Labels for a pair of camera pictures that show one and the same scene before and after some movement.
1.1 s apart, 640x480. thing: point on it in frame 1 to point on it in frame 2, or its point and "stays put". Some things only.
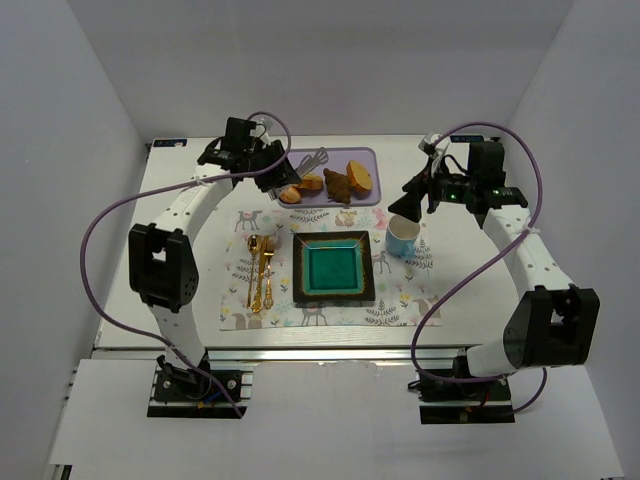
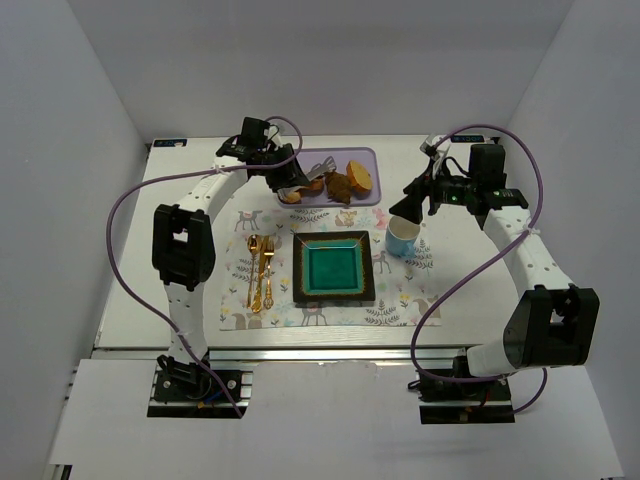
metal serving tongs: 307,165 to 315,172
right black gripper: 430,191 stays put
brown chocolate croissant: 338,186 stays put
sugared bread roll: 290,194 stays put
